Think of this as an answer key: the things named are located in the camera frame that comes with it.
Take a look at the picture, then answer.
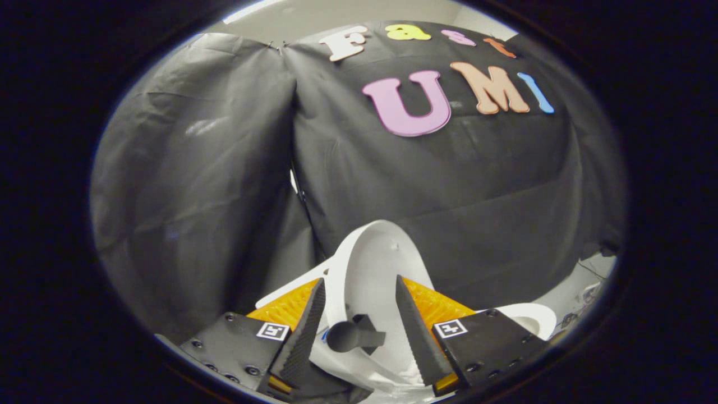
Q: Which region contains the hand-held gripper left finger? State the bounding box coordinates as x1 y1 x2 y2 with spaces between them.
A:
179 278 327 395

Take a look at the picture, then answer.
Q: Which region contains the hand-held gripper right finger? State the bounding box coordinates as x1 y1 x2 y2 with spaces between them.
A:
395 274 548 397

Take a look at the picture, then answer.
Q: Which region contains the white toilet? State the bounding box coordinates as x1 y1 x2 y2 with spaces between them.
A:
255 258 557 404

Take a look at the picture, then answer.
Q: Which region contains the black cylindrical knob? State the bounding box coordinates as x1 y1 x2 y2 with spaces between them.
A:
326 314 387 356

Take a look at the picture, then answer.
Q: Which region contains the black backdrop cloth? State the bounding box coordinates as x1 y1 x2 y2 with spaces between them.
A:
90 21 628 343

